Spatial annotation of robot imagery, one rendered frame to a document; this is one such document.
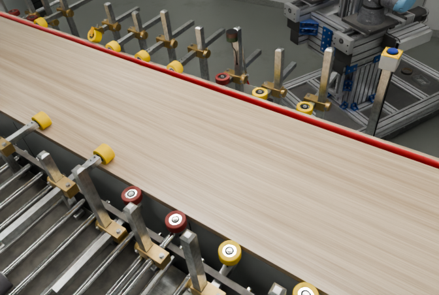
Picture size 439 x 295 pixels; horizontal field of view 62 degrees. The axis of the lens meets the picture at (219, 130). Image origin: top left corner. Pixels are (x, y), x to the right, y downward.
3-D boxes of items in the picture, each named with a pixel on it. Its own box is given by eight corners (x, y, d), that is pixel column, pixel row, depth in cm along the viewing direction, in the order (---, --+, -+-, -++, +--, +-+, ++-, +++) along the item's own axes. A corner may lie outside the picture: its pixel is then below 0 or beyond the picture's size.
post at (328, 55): (316, 123, 199) (327, 45, 166) (322, 125, 197) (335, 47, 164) (313, 126, 197) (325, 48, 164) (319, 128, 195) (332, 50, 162)
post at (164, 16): (176, 76, 245) (163, 8, 212) (179, 77, 243) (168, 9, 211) (172, 79, 243) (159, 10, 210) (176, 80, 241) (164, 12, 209)
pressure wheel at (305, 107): (292, 119, 186) (294, 102, 179) (307, 116, 187) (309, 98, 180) (298, 130, 181) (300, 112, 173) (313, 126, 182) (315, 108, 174)
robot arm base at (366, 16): (370, 11, 216) (373, -5, 209) (389, 20, 205) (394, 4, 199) (350, 18, 211) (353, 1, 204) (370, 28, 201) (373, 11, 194)
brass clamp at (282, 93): (266, 87, 206) (266, 79, 202) (287, 94, 200) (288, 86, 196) (260, 93, 202) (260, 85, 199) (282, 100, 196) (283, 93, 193)
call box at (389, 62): (381, 61, 158) (386, 46, 153) (398, 66, 155) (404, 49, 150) (377, 70, 154) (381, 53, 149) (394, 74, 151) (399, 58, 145)
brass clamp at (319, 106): (307, 99, 194) (308, 92, 191) (331, 107, 188) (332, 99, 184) (302, 106, 190) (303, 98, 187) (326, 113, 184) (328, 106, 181)
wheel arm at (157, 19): (162, 16, 256) (161, 12, 254) (166, 17, 255) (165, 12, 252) (111, 49, 227) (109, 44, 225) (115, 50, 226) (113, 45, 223)
